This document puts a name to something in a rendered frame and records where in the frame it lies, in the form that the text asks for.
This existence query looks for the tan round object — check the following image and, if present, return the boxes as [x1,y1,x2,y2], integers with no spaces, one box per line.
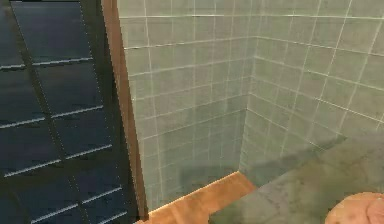
[323,191,384,224]

